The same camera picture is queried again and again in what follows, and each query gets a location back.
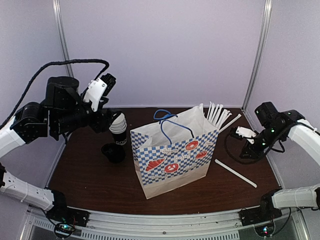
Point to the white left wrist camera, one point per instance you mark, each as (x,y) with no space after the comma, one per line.
(98,90)

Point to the right aluminium corner post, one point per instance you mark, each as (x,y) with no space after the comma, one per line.
(264,30)

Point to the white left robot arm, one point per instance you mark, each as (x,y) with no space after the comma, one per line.
(62,112)

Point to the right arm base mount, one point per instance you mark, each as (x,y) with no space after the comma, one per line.
(263,213)

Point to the aluminium corner post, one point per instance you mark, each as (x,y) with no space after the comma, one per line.
(264,30)
(60,29)

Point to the left aluminium corner post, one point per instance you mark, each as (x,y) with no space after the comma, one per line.
(60,29)

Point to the stack of paper cups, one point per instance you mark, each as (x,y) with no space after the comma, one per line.
(118,130)

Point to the blue checkered paper bag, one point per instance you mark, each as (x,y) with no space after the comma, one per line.
(173,151)

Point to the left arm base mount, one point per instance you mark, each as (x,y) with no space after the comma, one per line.
(60,212)

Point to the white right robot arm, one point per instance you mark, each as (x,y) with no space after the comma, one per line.
(277,128)

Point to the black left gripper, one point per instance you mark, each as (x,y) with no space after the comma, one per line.
(103,121)

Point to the aluminium front rail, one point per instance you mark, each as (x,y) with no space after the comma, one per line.
(225,225)

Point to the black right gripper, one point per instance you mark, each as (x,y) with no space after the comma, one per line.
(248,148)

